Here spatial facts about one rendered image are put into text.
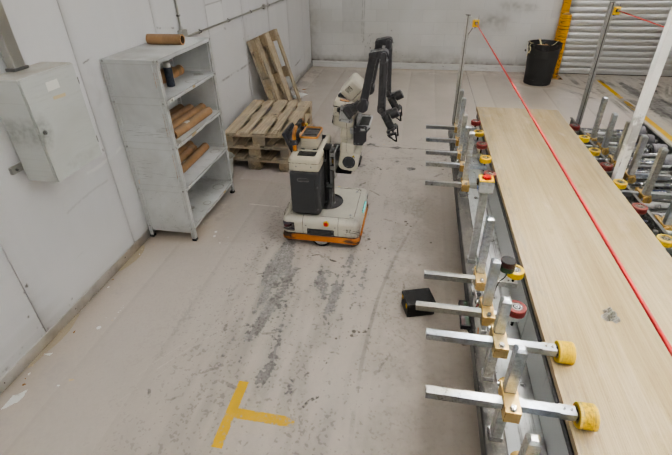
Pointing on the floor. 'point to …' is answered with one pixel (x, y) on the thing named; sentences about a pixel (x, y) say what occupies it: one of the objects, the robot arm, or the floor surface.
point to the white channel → (644, 99)
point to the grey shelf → (193, 65)
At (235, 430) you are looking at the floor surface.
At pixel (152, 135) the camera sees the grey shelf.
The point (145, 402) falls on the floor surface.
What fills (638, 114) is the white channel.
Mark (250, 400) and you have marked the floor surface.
